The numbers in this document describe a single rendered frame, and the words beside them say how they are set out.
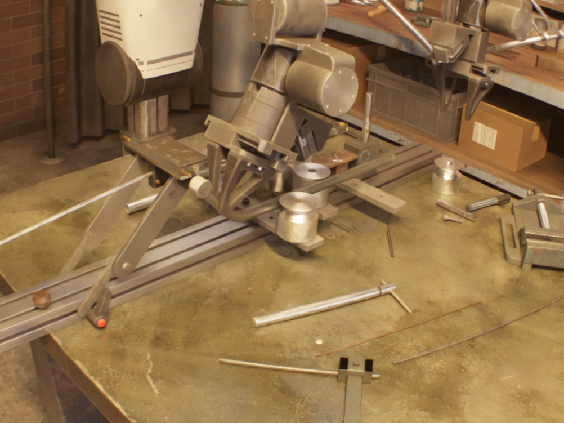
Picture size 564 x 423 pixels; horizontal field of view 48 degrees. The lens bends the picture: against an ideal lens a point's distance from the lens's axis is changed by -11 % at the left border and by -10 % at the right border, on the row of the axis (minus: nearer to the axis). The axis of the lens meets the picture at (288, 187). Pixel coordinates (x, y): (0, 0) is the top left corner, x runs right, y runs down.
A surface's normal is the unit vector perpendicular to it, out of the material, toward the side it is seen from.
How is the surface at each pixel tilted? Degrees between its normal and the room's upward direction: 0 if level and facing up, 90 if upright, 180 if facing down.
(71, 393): 90
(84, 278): 0
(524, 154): 91
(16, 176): 0
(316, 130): 90
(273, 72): 64
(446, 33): 80
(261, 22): 82
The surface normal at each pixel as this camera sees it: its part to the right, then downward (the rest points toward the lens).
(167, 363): 0.06, -0.90
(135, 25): 0.19, 0.52
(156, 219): 0.69, 0.36
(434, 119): -0.72, 0.27
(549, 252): -0.19, 0.43
